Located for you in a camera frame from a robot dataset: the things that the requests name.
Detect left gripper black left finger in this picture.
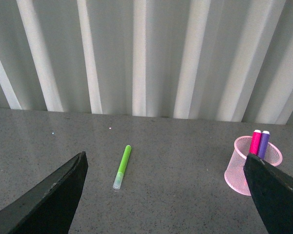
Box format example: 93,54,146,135
0,152,88,234

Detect white pleated curtain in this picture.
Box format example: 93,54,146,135
0,0,293,124

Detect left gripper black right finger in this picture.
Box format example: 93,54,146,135
244,154,293,234

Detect green marker pen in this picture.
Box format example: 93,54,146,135
113,145,132,190

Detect pink marker pen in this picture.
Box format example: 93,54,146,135
249,129,262,155

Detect pink mesh pen cup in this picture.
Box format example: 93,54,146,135
224,136,283,196

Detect purple marker pen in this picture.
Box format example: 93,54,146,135
257,131,270,159

